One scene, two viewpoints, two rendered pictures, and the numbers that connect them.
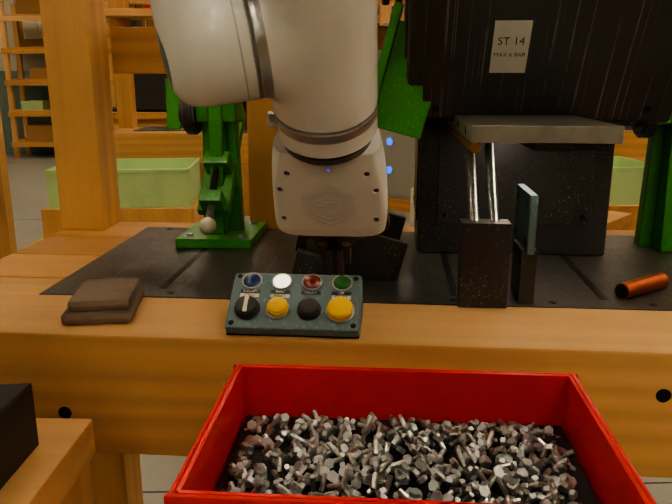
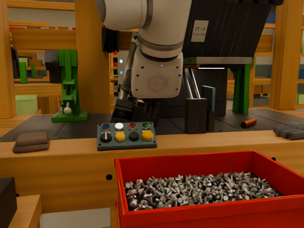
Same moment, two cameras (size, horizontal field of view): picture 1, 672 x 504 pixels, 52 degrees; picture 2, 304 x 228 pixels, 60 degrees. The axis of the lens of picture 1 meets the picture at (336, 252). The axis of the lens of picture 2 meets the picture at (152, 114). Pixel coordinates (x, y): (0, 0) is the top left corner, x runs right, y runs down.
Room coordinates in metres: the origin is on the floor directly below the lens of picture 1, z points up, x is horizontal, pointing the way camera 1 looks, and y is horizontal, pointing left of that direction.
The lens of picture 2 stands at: (0.09, 0.15, 1.10)
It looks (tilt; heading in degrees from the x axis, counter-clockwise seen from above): 10 degrees down; 345
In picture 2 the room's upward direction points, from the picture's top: straight up
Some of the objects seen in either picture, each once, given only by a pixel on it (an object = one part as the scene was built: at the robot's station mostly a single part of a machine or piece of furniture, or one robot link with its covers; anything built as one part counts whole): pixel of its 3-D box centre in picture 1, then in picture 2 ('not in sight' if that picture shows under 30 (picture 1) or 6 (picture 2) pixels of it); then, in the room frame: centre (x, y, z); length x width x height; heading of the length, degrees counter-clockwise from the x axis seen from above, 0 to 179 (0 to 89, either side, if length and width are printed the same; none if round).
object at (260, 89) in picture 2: not in sight; (254, 86); (9.10, -6.41, 0.37); 1.20 x 0.81 x 0.74; 94
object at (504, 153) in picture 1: (506, 143); (186, 74); (1.17, -0.29, 1.07); 0.30 x 0.18 x 0.34; 85
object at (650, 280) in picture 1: (642, 285); (248, 122); (0.88, -0.41, 0.91); 0.09 x 0.02 x 0.02; 124
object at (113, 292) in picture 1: (104, 300); (31, 140); (0.80, 0.28, 0.91); 0.10 x 0.08 x 0.03; 6
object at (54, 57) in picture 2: (189, 112); (55, 63); (1.20, 0.25, 1.12); 0.07 x 0.03 x 0.08; 175
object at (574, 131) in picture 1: (515, 126); (199, 63); (0.93, -0.24, 1.11); 0.39 x 0.16 x 0.03; 175
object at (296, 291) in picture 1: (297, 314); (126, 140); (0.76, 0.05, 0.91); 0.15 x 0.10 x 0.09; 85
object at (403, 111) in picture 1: (400, 83); not in sight; (0.98, -0.09, 1.17); 0.13 x 0.12 x 0.20; 85
